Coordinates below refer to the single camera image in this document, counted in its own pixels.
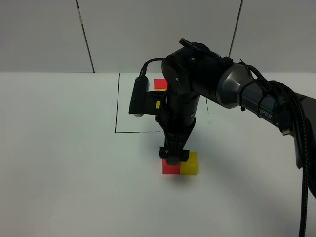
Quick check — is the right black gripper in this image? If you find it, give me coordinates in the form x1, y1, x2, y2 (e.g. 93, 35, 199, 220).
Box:
155, 91, 199, 165

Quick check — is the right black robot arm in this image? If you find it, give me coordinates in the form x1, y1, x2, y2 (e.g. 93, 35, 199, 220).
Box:
157, 39, 316, 170

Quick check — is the yellow template block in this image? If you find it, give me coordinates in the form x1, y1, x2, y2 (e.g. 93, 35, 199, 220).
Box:
155, 88, 167, 109

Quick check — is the red template block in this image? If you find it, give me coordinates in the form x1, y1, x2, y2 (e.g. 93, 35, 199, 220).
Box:
154, 79, 168, 91

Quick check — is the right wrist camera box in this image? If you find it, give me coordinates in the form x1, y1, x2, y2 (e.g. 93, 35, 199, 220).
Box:
128, 76, 160, 117

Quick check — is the right braided black cable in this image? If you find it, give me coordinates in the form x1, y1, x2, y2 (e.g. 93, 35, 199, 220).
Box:
246, 64, 316, 237

